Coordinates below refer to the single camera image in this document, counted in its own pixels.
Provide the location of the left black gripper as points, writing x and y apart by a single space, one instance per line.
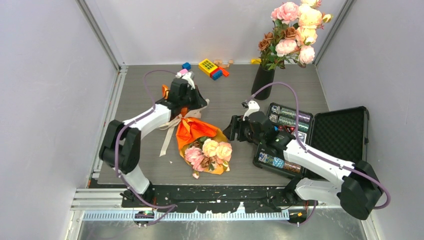
199 101

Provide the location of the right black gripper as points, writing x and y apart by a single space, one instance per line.
236 126

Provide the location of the cream printed ribbon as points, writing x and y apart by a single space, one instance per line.
172 124

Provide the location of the orange flower bouquet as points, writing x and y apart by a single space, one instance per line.
203 146

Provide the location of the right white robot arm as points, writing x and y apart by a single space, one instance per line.
354 187

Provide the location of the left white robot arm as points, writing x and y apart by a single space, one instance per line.
121 145

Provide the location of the black vase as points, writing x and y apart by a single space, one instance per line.
262 78

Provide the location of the pink flowers in vase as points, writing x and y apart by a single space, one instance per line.
293 35

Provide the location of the pink metronome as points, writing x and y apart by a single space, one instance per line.
182 72

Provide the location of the blue toy block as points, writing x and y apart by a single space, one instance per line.
187 66

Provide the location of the yellow toy block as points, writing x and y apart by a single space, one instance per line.
207 66

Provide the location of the red blue toy blocks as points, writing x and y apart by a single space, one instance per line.
218 73

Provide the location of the wooden toy pieces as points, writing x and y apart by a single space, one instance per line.
222 64

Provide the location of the small yellow toy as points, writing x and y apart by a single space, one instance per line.
255 61

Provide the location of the black poker chip case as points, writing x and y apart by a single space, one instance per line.
341 133

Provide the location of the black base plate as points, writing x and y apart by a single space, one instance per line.
216 199

